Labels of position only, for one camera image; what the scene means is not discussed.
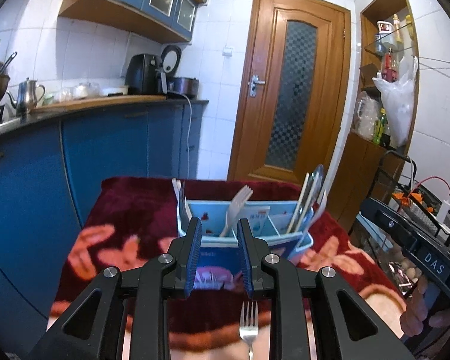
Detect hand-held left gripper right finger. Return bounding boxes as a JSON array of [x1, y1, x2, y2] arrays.
[[237, 217, 417, 360]]

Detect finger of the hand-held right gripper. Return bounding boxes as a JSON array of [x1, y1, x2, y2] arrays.
[[359, 197, 421, 251]]

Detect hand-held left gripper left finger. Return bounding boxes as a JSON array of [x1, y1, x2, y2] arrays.
[[28, 217, 203, 360]]

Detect light blue utensil holder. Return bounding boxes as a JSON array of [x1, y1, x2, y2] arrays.
[[176, 180, 315, 291]]

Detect white plastic fork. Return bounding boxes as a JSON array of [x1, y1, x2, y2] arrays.
[[219, 185, 254, 238]]

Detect white knives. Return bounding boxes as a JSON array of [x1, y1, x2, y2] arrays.
[[172, 178, 186, 229]]

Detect wooden chopstick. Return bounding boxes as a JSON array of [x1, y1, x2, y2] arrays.
[[287, 195, 308, 234], [290, 173, 310, 233]]

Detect metal fork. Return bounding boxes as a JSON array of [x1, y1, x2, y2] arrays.
[[239, 301, 259, 360]]

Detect white plastic spoon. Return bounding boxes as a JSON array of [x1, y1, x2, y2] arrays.
[[311, 189, 328, 222]]

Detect person's right hand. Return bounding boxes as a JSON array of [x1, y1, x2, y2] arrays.
[[399, 270, 450, 337]]

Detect pile of eggs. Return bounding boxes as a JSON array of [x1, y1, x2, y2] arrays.
[[392, 247, 418, 283]]

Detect orange clip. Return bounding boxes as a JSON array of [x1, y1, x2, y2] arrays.
[[393, 192, 422, 205]]

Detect white squeeze bottle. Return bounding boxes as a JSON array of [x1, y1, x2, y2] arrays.
[[437, 198, 450, 226]]

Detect wooden shelf niche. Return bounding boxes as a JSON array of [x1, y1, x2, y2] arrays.
[[339, 0, 421, 233]]

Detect red floral blanket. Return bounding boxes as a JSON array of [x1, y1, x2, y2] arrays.
[[47, 176, 407, 360]]

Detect green bottle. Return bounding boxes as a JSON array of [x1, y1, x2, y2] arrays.
[[373, 109, 389, 145]]

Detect clear plastic container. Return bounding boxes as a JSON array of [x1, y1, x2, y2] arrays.
[[354, 92, 383, 139]]

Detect white plastic bag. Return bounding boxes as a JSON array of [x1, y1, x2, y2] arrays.
[[373, 58, 419, 147]]

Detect wooden door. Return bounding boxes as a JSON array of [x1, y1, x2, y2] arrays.
[[227, 0, 351, 186]]

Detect blue base cabinets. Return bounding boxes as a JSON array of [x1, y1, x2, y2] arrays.
[[0, 99, 209, 319]]

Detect cardboard box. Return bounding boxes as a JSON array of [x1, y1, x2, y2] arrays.
[[360, 64, 380, 88]]

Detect red bottle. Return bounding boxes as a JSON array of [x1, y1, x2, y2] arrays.
[[382, 50, 398, 83]]

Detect dark slow cooker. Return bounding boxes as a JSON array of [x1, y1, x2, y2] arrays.
[[169, 77, 200, 99]]

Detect white food container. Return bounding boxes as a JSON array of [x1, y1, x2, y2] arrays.
[[99, 86, 130, 97]]

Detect white jar red lid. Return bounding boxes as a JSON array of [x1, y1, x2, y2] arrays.
[[375, 20, 395, 55]]

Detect black air fryer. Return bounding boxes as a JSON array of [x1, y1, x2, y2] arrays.
[[125, 53, 169, 95]]

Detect yellow bottle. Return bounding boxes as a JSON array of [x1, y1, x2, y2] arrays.
[[393, 14, 404, 46]]

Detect glass lidded bowl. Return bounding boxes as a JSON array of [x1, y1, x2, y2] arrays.
[[73, 82, 100, 98]]

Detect black rice cooker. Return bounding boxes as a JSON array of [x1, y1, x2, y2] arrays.
[[160, 44, 183, 79]]

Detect steel kettle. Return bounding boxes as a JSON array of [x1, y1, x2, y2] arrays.
[[7, 78, 46, 118]]

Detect black wire cart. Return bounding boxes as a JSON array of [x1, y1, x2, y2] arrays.
[[375, 150, 450, 235]]

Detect red cable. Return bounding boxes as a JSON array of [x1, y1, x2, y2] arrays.
[[409, 177, 450, 197]]

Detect white power cable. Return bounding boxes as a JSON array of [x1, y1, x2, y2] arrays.
[[169, 91, 196, 179]]

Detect metal door handle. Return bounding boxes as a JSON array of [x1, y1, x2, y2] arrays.
[[248, 75, 266, 97]]

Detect blue glass-front wall cabinet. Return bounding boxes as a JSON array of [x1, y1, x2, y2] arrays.
[[58, 0, 214, 44]]

